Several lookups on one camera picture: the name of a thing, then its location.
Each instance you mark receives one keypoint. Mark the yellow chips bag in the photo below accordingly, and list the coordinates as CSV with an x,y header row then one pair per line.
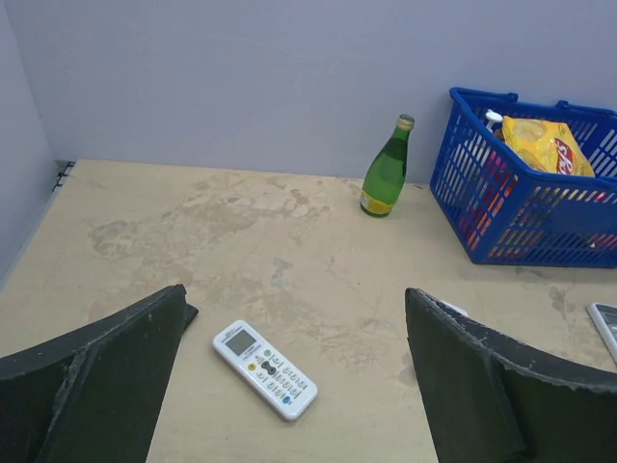
x,y
545,146

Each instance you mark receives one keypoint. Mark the green glass bottle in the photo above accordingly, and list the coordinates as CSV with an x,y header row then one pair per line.
x,y
386,175

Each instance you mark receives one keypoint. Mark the white grey remote control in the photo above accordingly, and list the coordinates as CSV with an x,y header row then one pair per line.
x,y
604,317

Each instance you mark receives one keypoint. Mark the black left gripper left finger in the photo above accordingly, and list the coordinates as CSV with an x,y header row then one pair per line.
x,y
94,394

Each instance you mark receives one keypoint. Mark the white air conditioner remote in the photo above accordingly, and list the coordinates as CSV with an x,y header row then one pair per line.
x,y
266,370

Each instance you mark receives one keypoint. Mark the blue plastic shopping basket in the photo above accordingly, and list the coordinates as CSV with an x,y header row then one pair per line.
x,y
504,212

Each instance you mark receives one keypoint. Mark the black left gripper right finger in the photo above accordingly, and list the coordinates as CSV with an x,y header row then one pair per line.
x,y
490,398

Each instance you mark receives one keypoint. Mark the white bottle cap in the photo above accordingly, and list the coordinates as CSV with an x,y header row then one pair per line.
x,y
492,118

